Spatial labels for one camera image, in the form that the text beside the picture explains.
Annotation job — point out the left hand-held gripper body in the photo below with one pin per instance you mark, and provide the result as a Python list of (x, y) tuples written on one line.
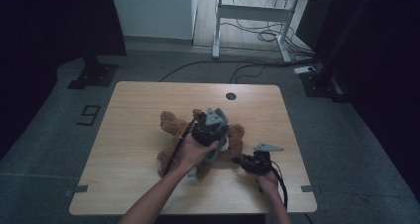
[(208, 131)]

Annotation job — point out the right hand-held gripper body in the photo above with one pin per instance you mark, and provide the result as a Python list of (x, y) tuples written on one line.
[(259, 163)]

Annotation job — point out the brown teddy bear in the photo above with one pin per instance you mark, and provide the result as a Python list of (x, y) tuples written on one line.
[(173, 125)]

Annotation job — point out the person's right hand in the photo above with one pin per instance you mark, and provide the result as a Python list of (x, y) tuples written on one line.
[(268, 182)]

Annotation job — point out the person's left hand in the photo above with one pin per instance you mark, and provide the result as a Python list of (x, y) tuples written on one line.
[(191, 154)]

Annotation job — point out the grey tape strip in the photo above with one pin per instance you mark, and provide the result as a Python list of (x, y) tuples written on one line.
[(76, 190), (309, 188)]

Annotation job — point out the black metal stand base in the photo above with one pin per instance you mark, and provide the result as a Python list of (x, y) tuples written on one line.
[(94, 75), (322, 85)]

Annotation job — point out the white power strip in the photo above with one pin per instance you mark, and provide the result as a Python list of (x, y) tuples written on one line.
[(304, 69)]

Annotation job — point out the dark curtain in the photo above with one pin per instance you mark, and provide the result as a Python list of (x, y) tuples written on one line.
[(49, 35), (379, 68)]

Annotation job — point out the white metal frame desk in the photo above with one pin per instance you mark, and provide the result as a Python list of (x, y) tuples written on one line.
[(254, 13)]

